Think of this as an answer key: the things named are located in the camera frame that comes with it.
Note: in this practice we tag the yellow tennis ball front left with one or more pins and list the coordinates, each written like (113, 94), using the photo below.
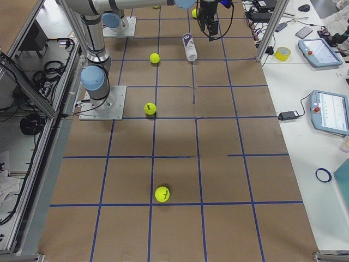
(194, 13)

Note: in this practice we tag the yellow tennis ball near base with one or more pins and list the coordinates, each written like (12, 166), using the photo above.
(154, 58)

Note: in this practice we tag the yellow tape roll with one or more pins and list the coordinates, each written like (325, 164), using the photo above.
(282, 53)

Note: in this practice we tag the black power adapter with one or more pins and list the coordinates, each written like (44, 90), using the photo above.
(288, 115)

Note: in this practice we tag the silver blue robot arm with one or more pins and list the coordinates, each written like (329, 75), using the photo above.
(95, 13)

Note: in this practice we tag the black smartphone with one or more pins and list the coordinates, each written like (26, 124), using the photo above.
(304, 32)

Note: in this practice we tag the blue teach pendant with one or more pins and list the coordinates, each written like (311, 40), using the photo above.
(329, 112)
(319, 53)

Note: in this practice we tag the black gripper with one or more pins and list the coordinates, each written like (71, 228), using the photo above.
(206, 9)

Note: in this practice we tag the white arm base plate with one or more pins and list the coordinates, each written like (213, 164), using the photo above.
(111, 109)
(128, 27)

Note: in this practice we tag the blue teach pendant near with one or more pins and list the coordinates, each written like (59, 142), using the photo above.
(329, 112)

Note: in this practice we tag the teal box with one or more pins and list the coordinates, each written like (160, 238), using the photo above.
(341, 177)

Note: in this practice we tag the blue teach pendant far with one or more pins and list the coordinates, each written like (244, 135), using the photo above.
(319, 53)

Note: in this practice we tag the white blue tennis ball can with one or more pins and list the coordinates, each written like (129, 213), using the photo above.
(189, 47)

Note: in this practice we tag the yellow tennis ball far right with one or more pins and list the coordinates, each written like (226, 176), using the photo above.
(150, 109)

